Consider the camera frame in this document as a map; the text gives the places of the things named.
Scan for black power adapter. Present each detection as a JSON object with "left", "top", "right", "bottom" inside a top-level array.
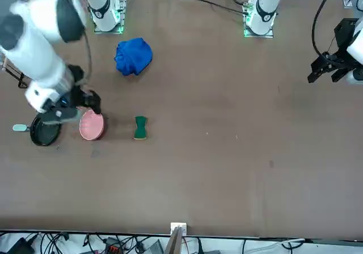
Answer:
[{"left": 6, "top": 237, "right": 36, "bottom": 254}]

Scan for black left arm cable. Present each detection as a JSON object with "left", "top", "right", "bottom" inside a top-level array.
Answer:
[{"left": 311, "top": 0, "right": 340, "bottom": 57}]

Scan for blue cloth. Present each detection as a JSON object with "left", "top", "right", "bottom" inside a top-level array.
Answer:
[{"left": 114, "top": 37, "right": 154, "bottom": 77}]

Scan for white table edge bracket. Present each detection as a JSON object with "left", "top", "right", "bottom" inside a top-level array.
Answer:
[{"left": 170, "top": 222, "right": 188, "bottom": 235}]

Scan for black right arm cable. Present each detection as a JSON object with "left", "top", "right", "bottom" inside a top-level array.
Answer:
[{"left": 82, "top": 29, "right": 94, "bottom": 82}]

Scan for green and yellow sponge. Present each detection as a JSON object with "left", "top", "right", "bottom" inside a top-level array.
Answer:
[{"left": 133, "top": 116, "right": 149, "bottom": 141}]

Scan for black wire cup rack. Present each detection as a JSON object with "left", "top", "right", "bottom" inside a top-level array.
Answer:
[{"left": 0, "top": 57, "right": 29, "bottom": 90}]

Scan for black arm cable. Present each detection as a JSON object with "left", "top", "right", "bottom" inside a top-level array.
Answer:
[
  {"left": 311, "top": 0, "right": 340, "bottom": 57},
  {"left": 82, "top": 29, "right": 94, "bottom": 82}
]

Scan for black pan with mint handle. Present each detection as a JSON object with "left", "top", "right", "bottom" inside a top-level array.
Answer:
[{"left": 12, "top": 115, "right": 64, "bottom": 147}]

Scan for black cable across table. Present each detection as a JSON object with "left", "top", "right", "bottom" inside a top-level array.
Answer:
[{"left": 195, "top": 0, "right": 247, "bottom": 13}]

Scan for pink bowl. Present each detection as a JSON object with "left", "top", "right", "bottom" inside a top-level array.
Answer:
[{"left": 79, "top": 109, "right": 107, "bottom": 141}]

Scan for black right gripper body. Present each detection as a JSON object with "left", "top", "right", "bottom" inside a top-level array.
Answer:
[{"left": 66, "top": 64, "right": 92, "bottom": 108}]

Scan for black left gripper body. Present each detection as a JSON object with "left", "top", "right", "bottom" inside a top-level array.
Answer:
[{"left": 325, "top": 18, "right": 360, "bottom": 68}]

